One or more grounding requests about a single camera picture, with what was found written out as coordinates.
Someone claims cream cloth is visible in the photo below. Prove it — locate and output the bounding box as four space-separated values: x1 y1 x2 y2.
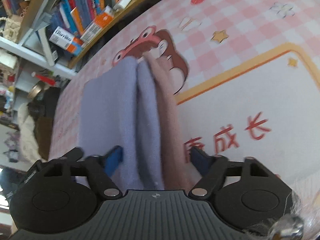
16 102 48 164

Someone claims cream pearl handbag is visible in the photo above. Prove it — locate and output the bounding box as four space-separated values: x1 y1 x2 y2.
0 15 23 41

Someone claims orange and white carton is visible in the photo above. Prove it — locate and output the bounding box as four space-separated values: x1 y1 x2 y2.
79 6 115 44

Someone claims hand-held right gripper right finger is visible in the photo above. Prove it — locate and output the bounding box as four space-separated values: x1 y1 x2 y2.
189 146 274 200

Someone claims fluffy pale garment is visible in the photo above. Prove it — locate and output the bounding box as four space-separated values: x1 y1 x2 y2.
289 172 320 240

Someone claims shiny metal button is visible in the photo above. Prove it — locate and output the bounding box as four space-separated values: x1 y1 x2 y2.
271 215 305 240

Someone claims brown and purple sweater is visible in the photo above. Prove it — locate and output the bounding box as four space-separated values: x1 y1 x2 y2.
76 52 196 192

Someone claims brass bowl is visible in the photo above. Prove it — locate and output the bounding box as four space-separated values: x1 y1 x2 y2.
27 81 51 99

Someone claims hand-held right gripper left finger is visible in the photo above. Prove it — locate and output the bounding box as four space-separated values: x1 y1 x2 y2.
41 145 123 198

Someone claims white power adapter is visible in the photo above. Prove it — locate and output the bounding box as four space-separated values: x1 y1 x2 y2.
112 0 133 12

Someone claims black box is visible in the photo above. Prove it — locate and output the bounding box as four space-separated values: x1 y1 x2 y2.
42 87 66 111

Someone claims pink checked printed table mat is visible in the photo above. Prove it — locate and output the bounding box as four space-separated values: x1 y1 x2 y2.
47 0 320 202

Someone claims brown corduroy cloth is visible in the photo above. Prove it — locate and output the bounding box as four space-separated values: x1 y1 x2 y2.
35 116 54 162

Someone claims white and wood bookshelf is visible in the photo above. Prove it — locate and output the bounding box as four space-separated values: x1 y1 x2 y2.
0 0 175 71

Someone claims white blue orange carton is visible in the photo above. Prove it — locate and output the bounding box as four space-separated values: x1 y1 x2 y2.
48 26 85 56

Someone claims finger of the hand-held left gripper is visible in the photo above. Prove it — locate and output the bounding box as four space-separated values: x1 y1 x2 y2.
54 147 84 164

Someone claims row of colourful books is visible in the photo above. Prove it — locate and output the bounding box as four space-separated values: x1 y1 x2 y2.
49 0 166 37

